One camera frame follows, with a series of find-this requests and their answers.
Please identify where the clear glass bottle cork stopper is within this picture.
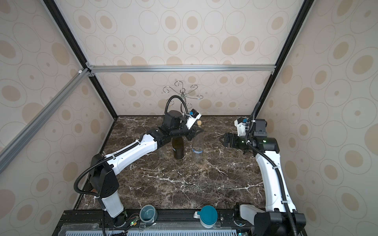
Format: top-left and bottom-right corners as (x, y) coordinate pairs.
(192, 121), (204, 162)

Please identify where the dark green wine bottle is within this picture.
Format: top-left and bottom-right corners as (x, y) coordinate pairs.
(171, 137), (185, 159)

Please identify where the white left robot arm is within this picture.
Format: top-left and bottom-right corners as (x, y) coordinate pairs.
(88, 109), (203, 219)

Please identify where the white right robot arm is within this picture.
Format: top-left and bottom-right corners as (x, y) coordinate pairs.
(220, 118), (306, 236)

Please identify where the clear bottle black cap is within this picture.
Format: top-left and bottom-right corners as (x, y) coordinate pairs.
(156, 146), (167, 159)

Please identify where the chrome glass rack stand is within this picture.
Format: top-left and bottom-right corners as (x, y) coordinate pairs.
(162, 81), (203, 115)

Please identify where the teal lid white container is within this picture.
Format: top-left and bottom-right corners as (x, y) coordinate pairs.
(194, 206), (218, 229)

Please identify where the grey teal cup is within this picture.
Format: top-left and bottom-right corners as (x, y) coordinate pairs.
(139, 205), (158, 224)

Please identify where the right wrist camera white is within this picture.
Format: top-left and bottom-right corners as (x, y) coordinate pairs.
(234, 117), (248, 137)

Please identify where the horizontal aluminium rail back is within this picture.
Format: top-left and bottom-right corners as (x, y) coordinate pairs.
(89, 65), (276, 73)

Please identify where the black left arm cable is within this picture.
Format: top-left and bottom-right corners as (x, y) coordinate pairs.
(73, 95), (190, 196)

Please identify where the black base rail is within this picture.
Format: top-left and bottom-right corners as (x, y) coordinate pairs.
(53, 209), (255, 236)

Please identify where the aluminium rail left side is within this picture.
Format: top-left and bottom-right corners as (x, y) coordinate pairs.
(1, 68), (90, 172)

